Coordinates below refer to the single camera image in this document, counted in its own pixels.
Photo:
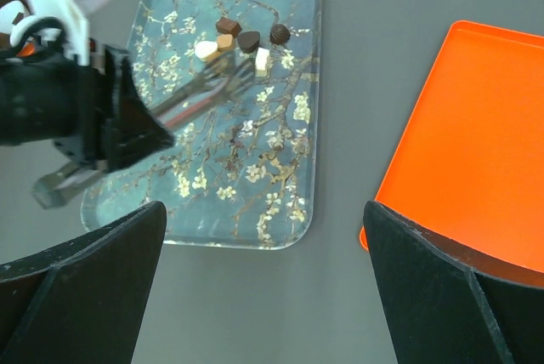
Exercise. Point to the orange box lid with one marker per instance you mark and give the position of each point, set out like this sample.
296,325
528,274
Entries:
467,171

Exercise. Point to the orange caramel square chocolate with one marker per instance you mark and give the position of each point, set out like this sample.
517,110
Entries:
225,42

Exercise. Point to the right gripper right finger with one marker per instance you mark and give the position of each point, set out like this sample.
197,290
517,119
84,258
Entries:
446,302

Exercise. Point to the dark round chocolate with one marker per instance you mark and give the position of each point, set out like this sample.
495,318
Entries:
279,34

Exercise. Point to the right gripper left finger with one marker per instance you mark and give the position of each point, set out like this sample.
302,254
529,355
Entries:
83,300

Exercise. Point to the floral blue tray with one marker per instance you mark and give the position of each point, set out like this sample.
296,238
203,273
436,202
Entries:
242,174

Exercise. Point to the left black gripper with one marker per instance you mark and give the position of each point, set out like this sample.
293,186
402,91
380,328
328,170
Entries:
112,125

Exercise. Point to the metal tongs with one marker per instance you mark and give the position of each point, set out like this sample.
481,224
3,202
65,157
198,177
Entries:
220,81

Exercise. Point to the brown square chocolate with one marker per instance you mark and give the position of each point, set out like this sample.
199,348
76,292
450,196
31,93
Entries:
227,26

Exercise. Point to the dark heart chocolate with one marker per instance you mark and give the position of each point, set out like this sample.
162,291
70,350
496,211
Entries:
248,41

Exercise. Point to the white rectangular chocolate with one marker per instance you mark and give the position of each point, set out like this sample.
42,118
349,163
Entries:
262,60

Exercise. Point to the white heart chocolate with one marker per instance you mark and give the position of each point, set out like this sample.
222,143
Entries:
206,50

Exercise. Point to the orange chocolate box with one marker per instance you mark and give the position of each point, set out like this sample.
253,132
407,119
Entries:
12,13

